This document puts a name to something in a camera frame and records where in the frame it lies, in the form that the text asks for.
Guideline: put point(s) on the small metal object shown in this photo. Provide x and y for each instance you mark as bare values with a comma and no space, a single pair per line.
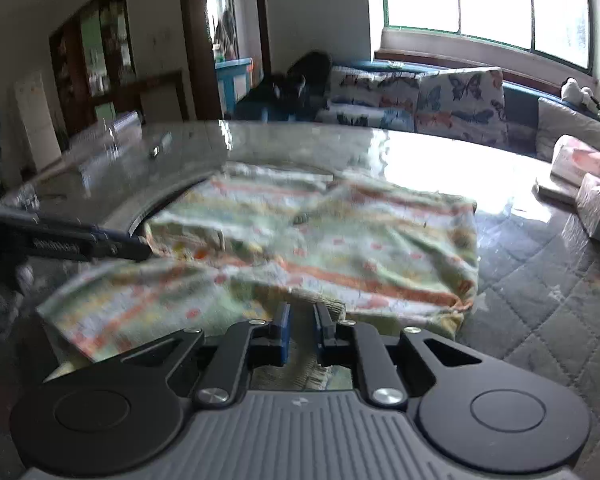
159,147

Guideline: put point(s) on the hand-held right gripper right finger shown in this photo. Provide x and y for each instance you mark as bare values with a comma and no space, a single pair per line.
322,334

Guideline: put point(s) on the dark wooden display cabinet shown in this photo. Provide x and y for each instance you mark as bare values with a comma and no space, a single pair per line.
92,55

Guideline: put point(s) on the grey cushion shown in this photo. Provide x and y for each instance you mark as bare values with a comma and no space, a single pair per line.
570,127

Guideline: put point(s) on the white refrigerator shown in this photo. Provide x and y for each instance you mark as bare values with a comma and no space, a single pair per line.
37,120

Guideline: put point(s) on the plush toy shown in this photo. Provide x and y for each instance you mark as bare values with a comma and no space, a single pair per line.
577,91

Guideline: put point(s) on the blue sofa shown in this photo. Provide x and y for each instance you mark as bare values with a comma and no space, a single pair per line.
520,105

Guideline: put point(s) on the clear plastic roll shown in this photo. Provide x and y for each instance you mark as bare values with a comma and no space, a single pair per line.
107,135

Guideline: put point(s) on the black bag on sofa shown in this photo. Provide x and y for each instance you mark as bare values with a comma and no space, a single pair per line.
292,90

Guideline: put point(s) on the butterfly print cushion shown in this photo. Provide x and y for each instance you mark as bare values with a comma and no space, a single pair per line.
367,102
460,105

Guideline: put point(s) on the blue cabinet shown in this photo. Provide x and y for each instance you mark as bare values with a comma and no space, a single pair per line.
232,82

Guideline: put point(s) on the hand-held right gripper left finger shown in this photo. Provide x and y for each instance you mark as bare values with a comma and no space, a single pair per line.
282,334

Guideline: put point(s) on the striped colourful garment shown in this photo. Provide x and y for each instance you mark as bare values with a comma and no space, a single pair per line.
305,240

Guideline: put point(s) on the pink wrapped tissue pack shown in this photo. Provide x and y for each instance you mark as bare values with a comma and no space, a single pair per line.
577,160

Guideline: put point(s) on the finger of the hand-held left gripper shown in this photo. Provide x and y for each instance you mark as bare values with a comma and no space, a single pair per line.
80,244

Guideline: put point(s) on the wooden framed board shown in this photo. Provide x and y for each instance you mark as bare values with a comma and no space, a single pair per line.
157,95

